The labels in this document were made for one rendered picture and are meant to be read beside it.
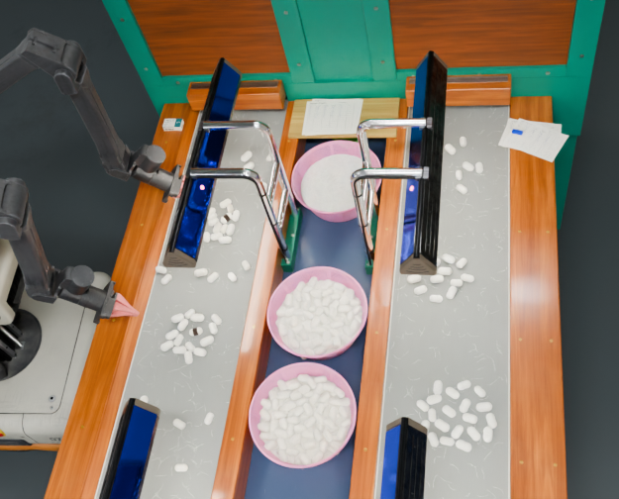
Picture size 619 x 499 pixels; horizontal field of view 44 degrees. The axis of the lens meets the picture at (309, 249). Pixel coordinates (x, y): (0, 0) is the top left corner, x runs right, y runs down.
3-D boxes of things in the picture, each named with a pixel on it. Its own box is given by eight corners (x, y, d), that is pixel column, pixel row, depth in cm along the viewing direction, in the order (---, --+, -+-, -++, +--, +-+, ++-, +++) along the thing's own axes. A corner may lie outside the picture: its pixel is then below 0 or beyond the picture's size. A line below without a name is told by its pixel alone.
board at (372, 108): (288, 139, 233) (287, 136, 232) (295, 102, 241) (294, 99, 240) (396, 138, 226) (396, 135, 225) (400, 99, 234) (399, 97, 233)
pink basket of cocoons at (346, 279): (285, 383, 200) (278, 369, 192) (265, 299, 215) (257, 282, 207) (382, 354, 200) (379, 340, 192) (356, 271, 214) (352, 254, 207)
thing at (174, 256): (163, 267, 182) (154, 251, 176) (215, 76, 213) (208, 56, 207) (195, 268, 180) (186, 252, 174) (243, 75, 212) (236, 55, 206)
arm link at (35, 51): (41, 13, 173) (30, 45, 168) (89, 49, 182) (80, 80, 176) (-60, 91, 198) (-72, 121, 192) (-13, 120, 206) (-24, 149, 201)
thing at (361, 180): (365, 274, 213) (345, 178, 176) (372, 215, 224) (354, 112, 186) (435, 276, 209) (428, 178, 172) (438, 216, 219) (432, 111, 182)
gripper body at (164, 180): (183, 165, 218) (159, 154, 215) (175, 195, 213) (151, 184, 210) (175, 175, 223) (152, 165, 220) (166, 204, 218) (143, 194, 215)
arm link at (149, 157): (113, 149, 214) (107, 174, 210) (127, 128, 206) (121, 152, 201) (153, 164, 219) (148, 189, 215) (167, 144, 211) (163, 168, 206)
